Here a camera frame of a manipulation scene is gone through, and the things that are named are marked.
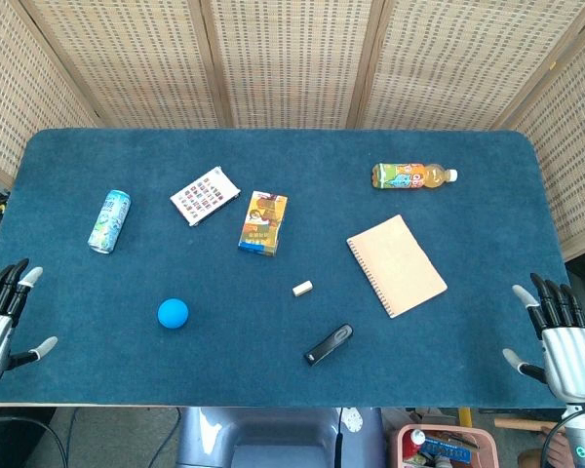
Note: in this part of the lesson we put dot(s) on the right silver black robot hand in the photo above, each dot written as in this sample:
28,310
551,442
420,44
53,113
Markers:
568,351

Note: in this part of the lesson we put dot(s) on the tan spiral notebook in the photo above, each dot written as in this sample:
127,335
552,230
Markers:
396,265

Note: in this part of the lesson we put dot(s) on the orange juice bottle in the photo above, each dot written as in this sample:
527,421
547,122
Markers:
409,176

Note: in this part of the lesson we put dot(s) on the black stapler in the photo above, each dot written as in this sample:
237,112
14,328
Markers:
329,344

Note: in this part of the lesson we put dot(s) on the white eraser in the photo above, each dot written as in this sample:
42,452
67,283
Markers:
302,287

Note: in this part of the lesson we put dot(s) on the pink plastic basket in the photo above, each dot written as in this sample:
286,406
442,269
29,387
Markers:
443,446

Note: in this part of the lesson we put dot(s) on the light blue drink can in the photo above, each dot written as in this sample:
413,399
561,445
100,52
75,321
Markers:
109,222

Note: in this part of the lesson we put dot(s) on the blue ball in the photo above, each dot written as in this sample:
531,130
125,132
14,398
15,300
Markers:
173,312

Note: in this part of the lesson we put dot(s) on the white patterned card box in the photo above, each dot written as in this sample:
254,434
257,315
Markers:
205,195

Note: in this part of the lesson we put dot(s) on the orange blue drink carton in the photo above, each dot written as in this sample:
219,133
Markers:
263,222

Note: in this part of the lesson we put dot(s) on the blue table mat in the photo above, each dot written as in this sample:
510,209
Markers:
283,273

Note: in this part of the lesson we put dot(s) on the grey robot body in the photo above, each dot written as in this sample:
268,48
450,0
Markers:
273,439

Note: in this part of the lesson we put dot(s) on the woven folding screen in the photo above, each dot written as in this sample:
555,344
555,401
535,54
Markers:
292,63

